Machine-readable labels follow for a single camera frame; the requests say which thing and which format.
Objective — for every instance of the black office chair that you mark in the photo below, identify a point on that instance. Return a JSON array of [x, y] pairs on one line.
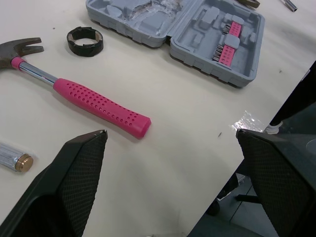
[[284, 118]]

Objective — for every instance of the pink bit holder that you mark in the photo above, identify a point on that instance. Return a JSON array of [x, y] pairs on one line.
[[233, 28], [225, 55]]

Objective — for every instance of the black tape roll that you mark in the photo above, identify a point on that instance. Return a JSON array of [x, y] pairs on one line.
[[85, 42]]

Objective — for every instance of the grey tool case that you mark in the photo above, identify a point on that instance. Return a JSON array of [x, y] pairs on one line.
[[187, 32]]

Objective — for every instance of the brown tool piece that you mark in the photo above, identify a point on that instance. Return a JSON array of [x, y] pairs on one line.
[[250, 3]]

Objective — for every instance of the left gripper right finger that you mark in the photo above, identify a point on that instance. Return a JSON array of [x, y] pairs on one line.
[[276, 177]]

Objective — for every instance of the silver metal rod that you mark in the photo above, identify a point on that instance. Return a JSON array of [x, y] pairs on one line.
[[291, 5]]

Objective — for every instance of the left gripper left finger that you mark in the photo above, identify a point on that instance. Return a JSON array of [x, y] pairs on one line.
[[74, 177]]

